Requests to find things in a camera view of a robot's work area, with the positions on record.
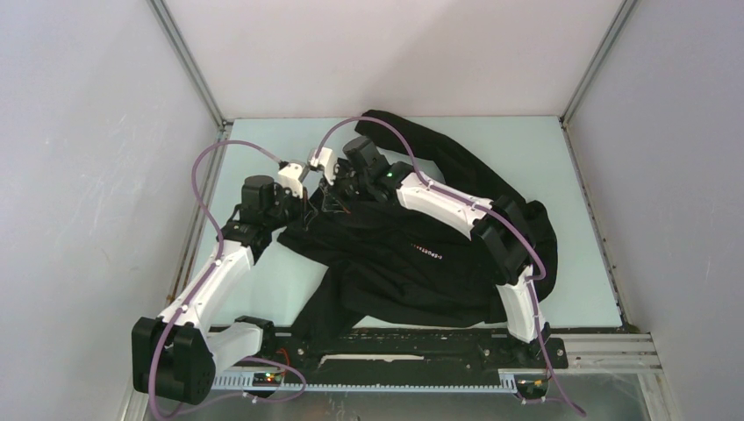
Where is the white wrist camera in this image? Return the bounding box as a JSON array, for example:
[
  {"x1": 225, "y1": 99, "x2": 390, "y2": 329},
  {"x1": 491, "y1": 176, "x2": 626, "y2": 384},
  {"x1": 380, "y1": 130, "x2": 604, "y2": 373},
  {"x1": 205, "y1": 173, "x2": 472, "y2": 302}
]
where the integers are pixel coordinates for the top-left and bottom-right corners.
[
  {"x1": 308, "y1": 147, "x2": 338, "y2": 186},
  {"x1": 276, "y1": 161, "x2": 310, "y2": 198}
]

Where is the black jacket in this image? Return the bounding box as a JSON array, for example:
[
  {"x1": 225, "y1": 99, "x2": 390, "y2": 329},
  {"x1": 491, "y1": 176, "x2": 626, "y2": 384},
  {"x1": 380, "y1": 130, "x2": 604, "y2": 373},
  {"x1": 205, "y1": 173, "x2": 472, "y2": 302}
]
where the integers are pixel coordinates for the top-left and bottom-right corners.
[{"x1": 278, "y1": 110, "x2": 558, "y2": 342}]

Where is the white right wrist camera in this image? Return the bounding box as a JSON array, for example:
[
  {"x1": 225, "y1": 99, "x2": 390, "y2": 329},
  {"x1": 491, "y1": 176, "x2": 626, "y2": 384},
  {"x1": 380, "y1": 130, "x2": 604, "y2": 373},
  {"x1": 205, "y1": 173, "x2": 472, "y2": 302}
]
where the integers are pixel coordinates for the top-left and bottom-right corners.
[{"x1": 308, "y1": 147, "x2": 338, "y2": 186}]

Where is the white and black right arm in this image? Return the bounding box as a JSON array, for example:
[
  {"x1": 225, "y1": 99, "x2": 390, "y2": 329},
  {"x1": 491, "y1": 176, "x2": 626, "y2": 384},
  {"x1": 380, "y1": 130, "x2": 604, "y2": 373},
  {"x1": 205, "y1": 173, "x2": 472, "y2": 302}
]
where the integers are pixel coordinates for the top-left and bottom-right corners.
[{"x1": 343, "y1": 137, "x2": 547, "y2": 367}]

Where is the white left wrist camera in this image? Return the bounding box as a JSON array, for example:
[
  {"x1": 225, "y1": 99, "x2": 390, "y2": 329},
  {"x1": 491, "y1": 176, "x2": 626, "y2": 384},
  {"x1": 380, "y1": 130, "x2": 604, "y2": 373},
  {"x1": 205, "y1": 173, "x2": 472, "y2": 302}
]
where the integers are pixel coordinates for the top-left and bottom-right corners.
[{"x1": 276, "y1": 161, "x2": 310, "y2": 198}]

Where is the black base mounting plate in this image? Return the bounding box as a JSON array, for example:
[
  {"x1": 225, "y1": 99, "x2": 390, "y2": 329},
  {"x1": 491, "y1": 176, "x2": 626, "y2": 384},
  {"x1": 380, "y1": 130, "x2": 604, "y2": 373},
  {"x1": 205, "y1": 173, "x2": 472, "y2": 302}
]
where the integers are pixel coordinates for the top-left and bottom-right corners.
[{"x1": 221, "y1": 328, "x2": 569, "y2": 388}]

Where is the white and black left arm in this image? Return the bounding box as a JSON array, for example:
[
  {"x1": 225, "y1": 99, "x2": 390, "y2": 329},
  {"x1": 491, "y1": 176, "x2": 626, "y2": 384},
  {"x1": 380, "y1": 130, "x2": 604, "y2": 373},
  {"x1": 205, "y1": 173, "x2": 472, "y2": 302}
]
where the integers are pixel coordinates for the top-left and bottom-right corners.
[{"x1": 132, "y1": 175, "x2": 308, "y2": 404}]

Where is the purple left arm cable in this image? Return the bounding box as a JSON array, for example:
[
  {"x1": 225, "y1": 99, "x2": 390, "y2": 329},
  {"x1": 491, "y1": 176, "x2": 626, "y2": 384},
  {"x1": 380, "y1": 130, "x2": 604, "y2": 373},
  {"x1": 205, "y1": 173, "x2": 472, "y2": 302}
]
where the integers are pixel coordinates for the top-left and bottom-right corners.
[{"x1": 147, "y1": 139, "x2": 308, "y2": 421}]

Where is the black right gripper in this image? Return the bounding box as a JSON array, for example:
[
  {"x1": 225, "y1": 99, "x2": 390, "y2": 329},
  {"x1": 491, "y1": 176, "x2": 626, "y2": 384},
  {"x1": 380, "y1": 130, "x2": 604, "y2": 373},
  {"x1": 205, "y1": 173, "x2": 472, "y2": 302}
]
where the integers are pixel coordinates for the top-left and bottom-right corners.
[{"x1": 319, "y1": 165, "x2": 371, "y2": 215}]

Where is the aluminium frame rail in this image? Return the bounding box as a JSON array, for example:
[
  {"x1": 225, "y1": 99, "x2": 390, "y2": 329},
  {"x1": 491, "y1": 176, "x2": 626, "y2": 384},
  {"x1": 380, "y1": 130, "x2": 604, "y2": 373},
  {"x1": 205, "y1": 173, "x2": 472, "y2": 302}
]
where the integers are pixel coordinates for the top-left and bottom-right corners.
[{"x1": 118, "y1": 331, "x2": 681, "y2": 421}]

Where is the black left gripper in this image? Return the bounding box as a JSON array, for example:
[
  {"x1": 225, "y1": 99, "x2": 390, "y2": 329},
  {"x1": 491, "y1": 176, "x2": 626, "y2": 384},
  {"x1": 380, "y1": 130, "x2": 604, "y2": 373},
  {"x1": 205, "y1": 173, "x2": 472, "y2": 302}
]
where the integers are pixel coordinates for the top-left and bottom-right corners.
[{"x1": 264, "y1": 183, "x2": 318, "y2": 232}]

